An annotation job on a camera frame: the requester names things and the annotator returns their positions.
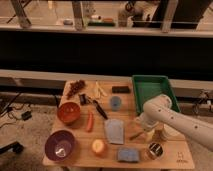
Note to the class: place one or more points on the banana peel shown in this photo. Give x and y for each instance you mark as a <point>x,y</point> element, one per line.
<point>99,91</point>

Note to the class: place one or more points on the bunch of dark grapes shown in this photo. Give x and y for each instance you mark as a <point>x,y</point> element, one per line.
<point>75,88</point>

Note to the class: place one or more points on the blue folded cloth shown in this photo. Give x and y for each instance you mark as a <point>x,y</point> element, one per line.
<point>114,131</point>

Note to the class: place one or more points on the blue sponge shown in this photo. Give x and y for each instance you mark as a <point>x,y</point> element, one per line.
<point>130,155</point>

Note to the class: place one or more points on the green plastic tray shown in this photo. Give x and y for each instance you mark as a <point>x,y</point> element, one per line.
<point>146,87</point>

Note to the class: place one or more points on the purple bowl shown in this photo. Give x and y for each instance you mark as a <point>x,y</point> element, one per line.
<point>60,145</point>

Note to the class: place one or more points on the orange carrot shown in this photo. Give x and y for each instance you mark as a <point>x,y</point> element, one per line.
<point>90,122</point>

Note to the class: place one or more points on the black binder clip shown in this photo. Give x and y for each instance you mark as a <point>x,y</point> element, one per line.
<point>82,98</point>

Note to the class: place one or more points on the orange bowl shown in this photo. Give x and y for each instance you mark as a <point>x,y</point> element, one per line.
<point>68,112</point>

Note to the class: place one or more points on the black power adapter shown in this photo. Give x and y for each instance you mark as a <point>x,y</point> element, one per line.
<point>26,115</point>

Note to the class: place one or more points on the white paper cup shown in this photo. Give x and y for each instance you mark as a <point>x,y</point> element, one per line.
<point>168,133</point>

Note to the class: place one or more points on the small blue cup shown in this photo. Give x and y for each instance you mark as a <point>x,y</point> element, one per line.
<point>115,103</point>

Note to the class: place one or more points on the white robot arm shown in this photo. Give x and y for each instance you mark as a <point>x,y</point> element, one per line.
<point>158,109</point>

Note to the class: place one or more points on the black handled knife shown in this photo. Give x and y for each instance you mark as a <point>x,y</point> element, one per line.
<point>98,107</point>

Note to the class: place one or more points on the metal can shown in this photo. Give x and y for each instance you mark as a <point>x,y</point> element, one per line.
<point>155,150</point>

